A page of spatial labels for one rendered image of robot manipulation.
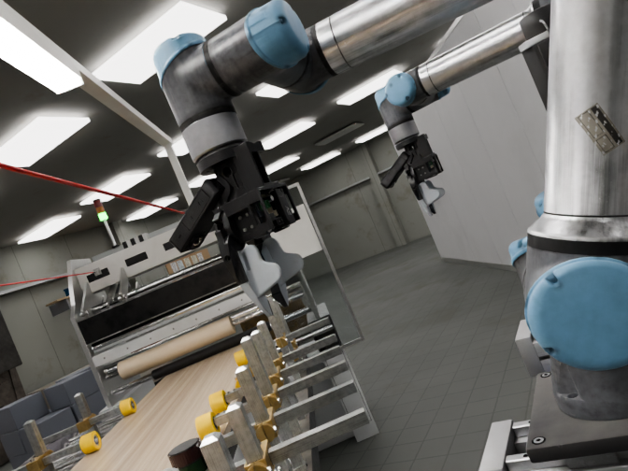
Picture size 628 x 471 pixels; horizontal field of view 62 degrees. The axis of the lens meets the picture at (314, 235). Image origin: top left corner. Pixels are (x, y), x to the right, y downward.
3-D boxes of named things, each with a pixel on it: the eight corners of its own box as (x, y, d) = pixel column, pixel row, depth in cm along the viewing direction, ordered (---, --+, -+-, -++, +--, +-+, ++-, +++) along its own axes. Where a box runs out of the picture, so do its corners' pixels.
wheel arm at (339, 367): (348, 367, 172) (344, 357, 172) (349, 370, 169) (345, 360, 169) (208, 427, 171) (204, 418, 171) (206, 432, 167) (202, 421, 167)
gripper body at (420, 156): (438, 175, 135) (421, 133, 135) (408, 188, 139) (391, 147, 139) (445, 173, 142) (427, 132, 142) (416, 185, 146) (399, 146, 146)
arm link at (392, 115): (393, 79, 135) (366, 95, 140) (409, 119, 135) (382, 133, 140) (405, 80, 141) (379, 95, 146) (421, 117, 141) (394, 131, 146)
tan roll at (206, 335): (306, 301, 358) (299, 284, 358) (306, 303, 346) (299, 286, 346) (113, 383, 353) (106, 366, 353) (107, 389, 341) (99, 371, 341)
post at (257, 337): (309, 447, 192) (259, 328, 193) (309, 450, 189) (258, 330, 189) (300, 450, 192) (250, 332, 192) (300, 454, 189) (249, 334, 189)
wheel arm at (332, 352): (341, 351, 197) (337, 343, 197) (342, 353, 194) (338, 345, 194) (220, 404, 196) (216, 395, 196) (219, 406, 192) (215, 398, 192)
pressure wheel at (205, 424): (209, 406, 170) (211, 424, 164) (220, 421, 175) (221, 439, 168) (192, 413, 170) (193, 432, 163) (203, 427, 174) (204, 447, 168)
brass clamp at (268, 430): (281, 421, 150) (275, 405, 150) (279, 438, 136) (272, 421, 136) (262, 429, 150) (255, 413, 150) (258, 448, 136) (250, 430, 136)
